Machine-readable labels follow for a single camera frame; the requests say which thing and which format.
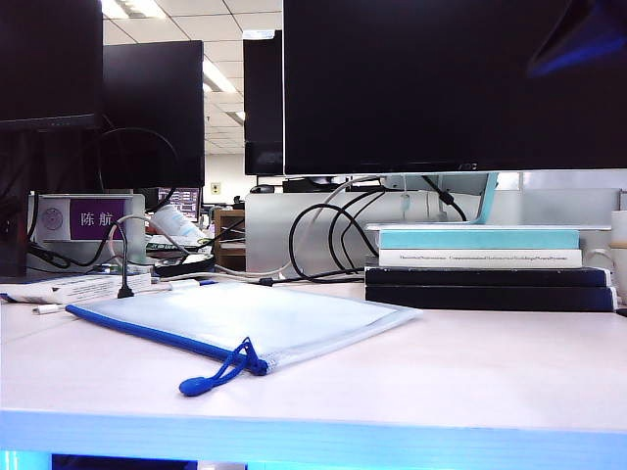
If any white cable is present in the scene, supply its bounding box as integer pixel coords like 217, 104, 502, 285
210, 174, 383, 281

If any black cable with ferrite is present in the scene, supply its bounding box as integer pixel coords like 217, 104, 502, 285
420, 174, 467, 222

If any white tube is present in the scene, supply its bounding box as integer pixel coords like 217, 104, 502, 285
149, 204, 207, 246

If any large black AOC monitor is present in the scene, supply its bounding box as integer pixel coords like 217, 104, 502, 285
282, 0, 627, 176

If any flat black device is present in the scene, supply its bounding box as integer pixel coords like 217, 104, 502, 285
154, 257, 215, 278

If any black monitor rear side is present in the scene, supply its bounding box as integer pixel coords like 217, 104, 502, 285
100, 39, 206, 190

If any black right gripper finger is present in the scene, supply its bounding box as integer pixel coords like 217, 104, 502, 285
526, 0, 627, 79

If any black monitor cable loop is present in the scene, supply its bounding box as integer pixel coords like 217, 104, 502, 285
95, 127, 180, 197

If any teal book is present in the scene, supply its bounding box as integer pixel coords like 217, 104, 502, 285
377, 228, 582, 250

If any silver teal monitor stand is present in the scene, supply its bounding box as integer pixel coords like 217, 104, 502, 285
364, 170, 613, 232

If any black monitor with indicator lights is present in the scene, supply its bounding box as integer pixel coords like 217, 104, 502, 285
0, 0, 104, 133

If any purple white name sign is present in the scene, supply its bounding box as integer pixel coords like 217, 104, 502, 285
36, 194, 147, 242

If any black looped cable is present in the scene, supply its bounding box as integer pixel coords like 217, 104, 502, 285
288, 203, 368, 285
328, 188, 388, 273

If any white adapter blue plug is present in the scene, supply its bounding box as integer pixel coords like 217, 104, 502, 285
169, 277, 217, 290

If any transparent file bag blue zipper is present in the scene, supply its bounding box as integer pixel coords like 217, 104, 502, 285
65, 282, 423, 398

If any black HDMI cable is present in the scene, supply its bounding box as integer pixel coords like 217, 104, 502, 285
110, 219, 136, 300

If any wooden box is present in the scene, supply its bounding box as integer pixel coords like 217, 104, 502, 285
214, 208, 246, 271

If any thin black book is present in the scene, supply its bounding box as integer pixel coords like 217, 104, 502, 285
364, 266, 613, 289

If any white book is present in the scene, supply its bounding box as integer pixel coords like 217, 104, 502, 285
377, 248, 584, 269

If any lit background screen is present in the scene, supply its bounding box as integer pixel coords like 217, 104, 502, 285
157, 187, 201, 221

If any white printed booklet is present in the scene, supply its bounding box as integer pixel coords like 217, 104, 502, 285
0, 273, 153, 306

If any narrow black monitor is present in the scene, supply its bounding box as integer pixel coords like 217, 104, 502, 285
242, 28, 284, 176

